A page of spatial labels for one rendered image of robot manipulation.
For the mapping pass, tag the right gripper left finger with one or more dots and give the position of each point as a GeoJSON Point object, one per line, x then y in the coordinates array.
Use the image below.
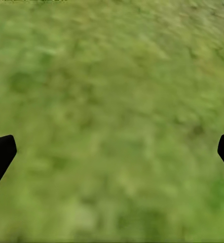
{"type": "Point", "coordinates": [8, 151]}

